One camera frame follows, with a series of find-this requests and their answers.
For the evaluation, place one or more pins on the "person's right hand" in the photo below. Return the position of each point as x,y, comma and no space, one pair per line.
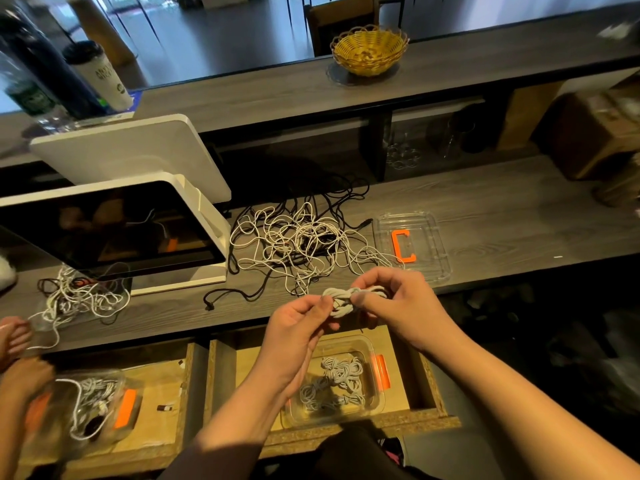
410,307

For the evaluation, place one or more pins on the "person's left hand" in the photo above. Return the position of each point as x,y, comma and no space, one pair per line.
290,340

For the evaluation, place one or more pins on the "clear container drawer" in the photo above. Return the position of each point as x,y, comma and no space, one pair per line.
40,445
375,407

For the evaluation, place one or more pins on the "person's left forearm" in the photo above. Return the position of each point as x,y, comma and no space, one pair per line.
235,435

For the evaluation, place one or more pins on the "person's right forearm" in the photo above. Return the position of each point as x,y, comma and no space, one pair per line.
550,410

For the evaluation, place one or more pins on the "brown cardboard box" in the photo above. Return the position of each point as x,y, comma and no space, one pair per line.
595,135

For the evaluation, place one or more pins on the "wooden drawer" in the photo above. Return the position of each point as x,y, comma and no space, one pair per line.
182,425
435,395

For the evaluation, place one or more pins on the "small white connector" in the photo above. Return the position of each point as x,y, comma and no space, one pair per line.
164,407

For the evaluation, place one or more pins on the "white touchscreen monitor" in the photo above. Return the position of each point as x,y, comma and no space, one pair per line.
105,235

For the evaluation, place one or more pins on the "flat cardboard sheet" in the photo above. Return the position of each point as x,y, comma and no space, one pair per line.
530,117

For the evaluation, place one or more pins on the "white customer display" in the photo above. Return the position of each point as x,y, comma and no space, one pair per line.
130,155

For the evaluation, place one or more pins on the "grey wooden bar counter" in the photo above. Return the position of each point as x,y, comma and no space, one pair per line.
260,95

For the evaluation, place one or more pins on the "yellow woven basket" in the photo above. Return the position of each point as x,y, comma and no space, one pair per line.
369,52

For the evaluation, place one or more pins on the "blue white notebook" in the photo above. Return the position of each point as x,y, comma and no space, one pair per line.
135,101

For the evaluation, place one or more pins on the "white headset device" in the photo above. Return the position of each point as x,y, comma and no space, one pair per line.
5,275

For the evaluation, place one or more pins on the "brown wooden chair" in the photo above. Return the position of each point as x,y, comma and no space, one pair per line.
342,15

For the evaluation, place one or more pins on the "white paper coffee cup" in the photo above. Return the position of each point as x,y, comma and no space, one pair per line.
100,80

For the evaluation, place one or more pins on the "clear plastic water bottle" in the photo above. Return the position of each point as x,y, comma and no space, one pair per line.
32,97

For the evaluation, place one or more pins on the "black thermos bottle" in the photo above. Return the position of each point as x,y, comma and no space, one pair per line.
50,65

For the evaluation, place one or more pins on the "round wooden table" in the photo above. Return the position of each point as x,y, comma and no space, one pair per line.
100,25

